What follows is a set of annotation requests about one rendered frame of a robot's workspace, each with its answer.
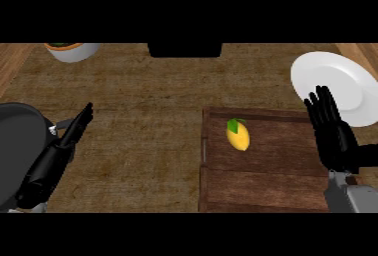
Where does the white plant pot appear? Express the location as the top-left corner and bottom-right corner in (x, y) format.
(43, 42), (104, 64)

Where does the brown wooden tray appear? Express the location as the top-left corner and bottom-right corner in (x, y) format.
(197, 106), (333, 214)

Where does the dark grey pan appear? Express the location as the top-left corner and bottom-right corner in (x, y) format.
(0, 102), (77, 212)

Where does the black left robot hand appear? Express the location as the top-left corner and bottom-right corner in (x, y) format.
(15, 102), (96, 211)

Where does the yellow lemon with green leaf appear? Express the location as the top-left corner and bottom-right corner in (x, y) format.
(225, 117), (253, 152)

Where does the brown woven placemat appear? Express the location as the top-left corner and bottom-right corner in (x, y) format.
(0, 42), (378, 214)

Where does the white plate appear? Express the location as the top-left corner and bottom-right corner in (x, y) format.
(290, 50), (378, 129)

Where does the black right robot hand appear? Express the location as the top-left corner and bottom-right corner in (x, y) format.
(302, 85), (378, 175)

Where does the black box-shaped appliance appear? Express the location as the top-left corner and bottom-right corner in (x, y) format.
(146, 42), (225, 59)

